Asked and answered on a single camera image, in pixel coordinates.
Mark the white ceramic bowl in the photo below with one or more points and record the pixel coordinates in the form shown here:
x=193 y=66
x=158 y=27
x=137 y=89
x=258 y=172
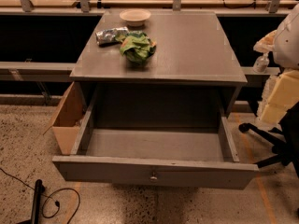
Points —
x=135 y=17

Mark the black stand leg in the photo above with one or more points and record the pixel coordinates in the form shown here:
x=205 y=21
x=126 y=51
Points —
x=38 y=191

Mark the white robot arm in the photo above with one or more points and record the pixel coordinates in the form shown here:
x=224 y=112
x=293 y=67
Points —
x=286 y=43

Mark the silver foil snack bag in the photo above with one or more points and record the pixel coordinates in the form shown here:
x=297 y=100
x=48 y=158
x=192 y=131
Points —
x=108 y=36

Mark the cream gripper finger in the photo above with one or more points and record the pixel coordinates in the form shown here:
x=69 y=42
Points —
x=265 y=44
x=280 y=93

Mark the grey open top drawer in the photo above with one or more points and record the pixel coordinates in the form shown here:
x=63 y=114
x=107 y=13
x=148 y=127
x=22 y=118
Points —
x=182 y=136

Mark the grey cabinet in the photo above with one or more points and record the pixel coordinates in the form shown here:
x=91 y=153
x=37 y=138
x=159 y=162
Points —
x=190 y=47

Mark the round metal drawer knob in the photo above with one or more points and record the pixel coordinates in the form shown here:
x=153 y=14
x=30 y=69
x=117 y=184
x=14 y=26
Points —
x=153 y=177

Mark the open cardboard box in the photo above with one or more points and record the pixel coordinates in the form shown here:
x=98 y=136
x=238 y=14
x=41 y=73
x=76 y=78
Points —
x=65 y=119

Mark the clear sanitizer pump bottle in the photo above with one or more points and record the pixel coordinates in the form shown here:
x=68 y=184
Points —
x=261 y=63

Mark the black office chair base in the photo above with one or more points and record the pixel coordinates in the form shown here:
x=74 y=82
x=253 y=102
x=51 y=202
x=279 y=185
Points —
x=285 y=141

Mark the green rice chip bag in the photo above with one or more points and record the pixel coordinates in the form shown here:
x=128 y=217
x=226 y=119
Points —
x=136 y=46

